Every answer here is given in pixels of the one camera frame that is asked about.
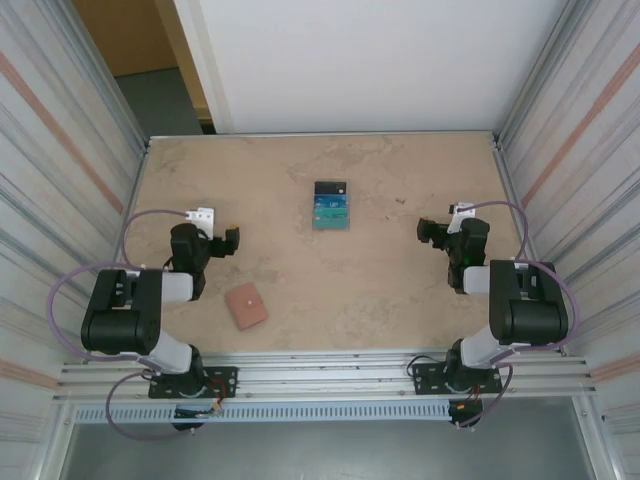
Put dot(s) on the teal credit card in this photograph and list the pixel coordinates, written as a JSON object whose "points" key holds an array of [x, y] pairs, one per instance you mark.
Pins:
{"points": [[330, 217]]}

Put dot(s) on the grey metal lower shelf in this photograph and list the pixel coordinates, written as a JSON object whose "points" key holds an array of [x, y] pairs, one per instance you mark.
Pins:
{"points": [[325, 450]]}

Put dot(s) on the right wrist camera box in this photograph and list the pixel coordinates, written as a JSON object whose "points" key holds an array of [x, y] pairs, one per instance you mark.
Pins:
{"points": [[457, 222]]}

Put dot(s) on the blue VIP credit card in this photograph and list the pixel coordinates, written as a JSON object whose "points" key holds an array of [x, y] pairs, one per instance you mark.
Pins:
{"points": [[330, 202]]}

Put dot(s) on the pink leather card wallet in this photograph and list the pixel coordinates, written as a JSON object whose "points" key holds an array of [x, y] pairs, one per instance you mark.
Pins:
{"points": [[245, 307]]}

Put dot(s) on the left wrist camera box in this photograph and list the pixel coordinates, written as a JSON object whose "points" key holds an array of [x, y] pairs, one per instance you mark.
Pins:
{"points": [[205, 217]]}

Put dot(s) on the aluminium front rail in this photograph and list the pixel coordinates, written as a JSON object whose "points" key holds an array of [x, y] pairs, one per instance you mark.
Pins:
{"points": [[325, 372]]}

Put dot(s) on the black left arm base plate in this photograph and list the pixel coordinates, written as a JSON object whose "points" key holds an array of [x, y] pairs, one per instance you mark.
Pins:
{"points": [[225, 375]]}

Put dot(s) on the brown wooden door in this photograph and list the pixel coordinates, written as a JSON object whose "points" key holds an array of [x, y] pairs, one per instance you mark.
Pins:
{"points": [[130, 35]]}

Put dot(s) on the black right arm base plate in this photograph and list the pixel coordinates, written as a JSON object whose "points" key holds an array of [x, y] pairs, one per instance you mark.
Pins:
{"points": [[425, 380]]}

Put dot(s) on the clear acrylic card stand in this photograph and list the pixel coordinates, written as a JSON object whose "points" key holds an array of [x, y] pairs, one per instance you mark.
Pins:
{"points": [[332, 229]]}

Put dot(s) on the black credit card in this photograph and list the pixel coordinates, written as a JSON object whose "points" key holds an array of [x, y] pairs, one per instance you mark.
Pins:
{"points": [[327, 188]]}

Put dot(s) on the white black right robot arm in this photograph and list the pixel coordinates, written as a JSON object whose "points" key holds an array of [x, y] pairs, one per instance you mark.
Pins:
{"points": [[530, 310]]}

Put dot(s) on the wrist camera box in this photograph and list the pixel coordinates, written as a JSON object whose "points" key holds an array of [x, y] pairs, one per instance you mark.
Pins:
{"points": [[205, 217], [457, 222]]}

